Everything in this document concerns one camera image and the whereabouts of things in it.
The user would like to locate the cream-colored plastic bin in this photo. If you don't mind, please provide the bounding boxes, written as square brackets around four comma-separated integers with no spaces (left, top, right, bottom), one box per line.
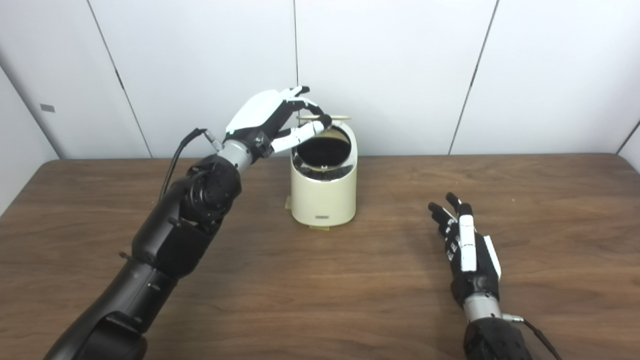
[290,115,358,227]

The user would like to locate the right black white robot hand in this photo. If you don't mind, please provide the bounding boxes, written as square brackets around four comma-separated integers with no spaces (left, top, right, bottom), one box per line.
[428,192,502,307]

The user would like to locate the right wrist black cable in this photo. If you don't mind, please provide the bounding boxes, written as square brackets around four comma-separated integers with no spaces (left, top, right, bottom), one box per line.
[502,313,563,360]

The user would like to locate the black bin liner bag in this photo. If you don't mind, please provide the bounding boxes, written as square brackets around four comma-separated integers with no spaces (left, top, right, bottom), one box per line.
[295,135,353,181]

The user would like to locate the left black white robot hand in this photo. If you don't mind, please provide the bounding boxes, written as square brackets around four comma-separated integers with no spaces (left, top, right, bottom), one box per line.
[225,86,333,158]

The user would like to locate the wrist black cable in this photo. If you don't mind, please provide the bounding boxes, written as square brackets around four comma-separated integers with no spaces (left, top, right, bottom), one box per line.
[159,128,223,201]
[502,313,563,360]

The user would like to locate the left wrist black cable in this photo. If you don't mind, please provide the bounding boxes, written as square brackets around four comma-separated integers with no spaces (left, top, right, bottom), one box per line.
[159,128,223,201]

